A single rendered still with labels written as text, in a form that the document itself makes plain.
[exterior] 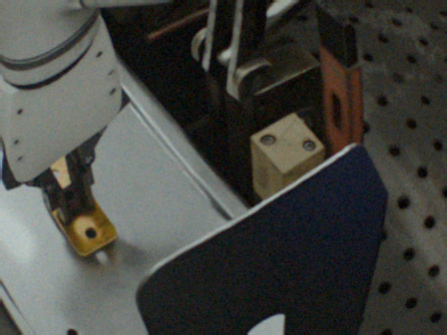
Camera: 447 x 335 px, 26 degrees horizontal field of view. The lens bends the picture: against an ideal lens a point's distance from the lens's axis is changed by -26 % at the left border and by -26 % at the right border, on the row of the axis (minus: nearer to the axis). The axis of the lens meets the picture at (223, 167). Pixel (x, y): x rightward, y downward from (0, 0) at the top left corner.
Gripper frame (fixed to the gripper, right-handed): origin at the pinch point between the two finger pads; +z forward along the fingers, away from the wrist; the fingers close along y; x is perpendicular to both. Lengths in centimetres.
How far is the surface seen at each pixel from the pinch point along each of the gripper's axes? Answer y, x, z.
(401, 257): -30.5, 4.9, 33.8
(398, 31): -53, -21, 34
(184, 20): -18.7, -14.8, 8.3
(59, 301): 6.1, 5.8, 3.8
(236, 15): -13.8, 1.2, -8.5
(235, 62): -13.2, 1.6, -4.0
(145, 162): -7.0, -0.5, 3.8
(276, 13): -17.8, 0.2, -5.7
